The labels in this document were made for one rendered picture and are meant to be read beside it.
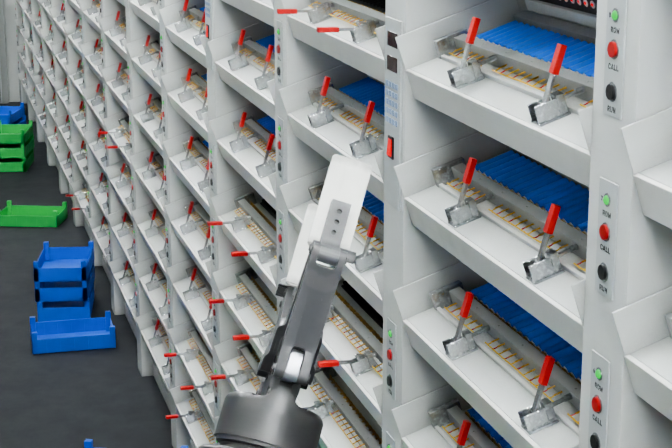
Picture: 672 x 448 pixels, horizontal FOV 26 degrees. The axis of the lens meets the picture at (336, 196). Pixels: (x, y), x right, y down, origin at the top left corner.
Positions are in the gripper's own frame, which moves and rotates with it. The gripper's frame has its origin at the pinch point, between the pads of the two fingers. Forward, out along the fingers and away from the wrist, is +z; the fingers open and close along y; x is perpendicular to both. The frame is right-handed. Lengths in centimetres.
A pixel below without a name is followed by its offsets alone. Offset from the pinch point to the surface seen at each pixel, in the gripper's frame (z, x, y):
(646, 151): 21.6, -30.0, -24.2
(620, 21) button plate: 32.9, -23.8, -21.5
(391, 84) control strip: 48, -10, -92
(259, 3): 86, 14, -167
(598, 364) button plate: 4, -34, -40
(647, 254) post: 13.3, -33.9, -29.7
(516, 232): 24, -28, -68
